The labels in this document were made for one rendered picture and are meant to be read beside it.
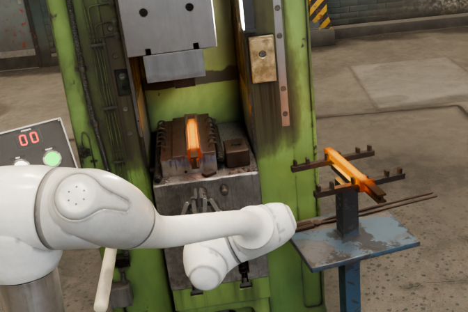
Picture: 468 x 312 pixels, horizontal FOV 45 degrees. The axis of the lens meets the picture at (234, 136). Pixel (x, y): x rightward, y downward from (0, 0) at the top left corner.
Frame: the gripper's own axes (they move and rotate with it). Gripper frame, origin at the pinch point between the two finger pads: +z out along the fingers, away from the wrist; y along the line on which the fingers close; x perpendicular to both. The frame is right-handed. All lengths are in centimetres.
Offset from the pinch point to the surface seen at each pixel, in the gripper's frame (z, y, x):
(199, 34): 35, 7, 42
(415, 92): 345, 210, -100
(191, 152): 30.4, -1.1, 2.2
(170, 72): 35.1, -4.3, 30.3
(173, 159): 35.1, -7.9, -1.5
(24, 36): 664, -225, -54
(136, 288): 49, -32, -64
